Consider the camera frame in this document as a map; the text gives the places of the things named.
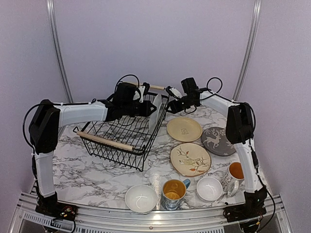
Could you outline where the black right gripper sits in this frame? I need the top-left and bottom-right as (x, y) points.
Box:
(167, 95), (195, 114)

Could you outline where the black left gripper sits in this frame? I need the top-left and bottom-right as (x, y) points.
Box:
(123, 100), (157, 117)

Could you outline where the red and teal plate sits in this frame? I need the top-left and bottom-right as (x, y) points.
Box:
(149, 94), (162, 133)

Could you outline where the pale yellow round plate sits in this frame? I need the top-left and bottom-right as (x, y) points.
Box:
(166, 117), (203, 142)

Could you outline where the black wire dish rack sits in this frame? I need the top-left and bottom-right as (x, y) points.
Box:
(74, 91), (169, 171)

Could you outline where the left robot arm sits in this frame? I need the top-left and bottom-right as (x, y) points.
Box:
(25, 82), (158, 216)

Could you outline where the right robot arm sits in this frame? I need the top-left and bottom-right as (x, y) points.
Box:
(165, 78), (267, 219)

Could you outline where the grey reindeer plate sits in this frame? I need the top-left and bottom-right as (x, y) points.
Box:
(201, 127), (236, 157)

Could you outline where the cream bird pattern plate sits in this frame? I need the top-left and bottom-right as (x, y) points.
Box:
(170, 143), (211, 177)

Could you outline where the white patterned mug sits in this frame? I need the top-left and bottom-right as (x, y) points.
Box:
(220, 162), (244, 197)

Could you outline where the small white bowl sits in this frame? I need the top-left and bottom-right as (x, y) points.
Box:
(196, 177), (223, 201)

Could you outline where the large white bowl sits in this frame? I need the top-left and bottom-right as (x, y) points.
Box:
(124, 184), (158, 214)

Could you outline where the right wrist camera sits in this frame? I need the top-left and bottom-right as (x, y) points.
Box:
(165, 86), (182, 100)

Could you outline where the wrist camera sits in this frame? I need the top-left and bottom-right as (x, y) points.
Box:
(133, 83), (150, 103)
(165, 86), (182, 100)

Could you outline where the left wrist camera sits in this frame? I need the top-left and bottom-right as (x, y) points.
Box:
(133, 83), (150, 103)

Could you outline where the blue handled mug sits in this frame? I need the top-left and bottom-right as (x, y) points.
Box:
(161, 179), (191, 211)

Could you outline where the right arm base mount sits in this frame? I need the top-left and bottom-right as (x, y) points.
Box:
(223, 204), (267, 222)

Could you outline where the right aluminium frame post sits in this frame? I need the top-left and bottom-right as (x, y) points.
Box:
(233, 0), (262, 100)

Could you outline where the aluminium frame post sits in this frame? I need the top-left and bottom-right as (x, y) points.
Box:
(46, 0), (73, 103)
(233, 0), (262, 100)

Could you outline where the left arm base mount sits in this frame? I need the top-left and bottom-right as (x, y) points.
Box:
(35, 202), (78, 221)

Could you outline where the left aluminium frame post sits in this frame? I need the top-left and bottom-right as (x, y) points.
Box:
(46, 0), (73, 103)

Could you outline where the aluminium front rail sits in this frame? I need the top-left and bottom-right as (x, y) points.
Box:
(9, 201), (292, 233)

